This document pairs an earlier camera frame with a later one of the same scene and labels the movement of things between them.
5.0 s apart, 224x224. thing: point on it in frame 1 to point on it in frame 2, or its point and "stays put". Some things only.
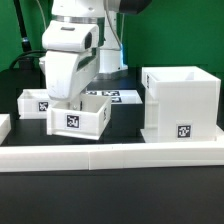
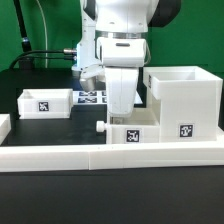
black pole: x=26 y=47 stays put
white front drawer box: x=86 y=116 to x=142 y=126
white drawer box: x=33 y=104 stays put
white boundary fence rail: x=29 y=158 stays put
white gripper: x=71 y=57 to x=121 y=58
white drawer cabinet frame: x=181 y=104 stays put
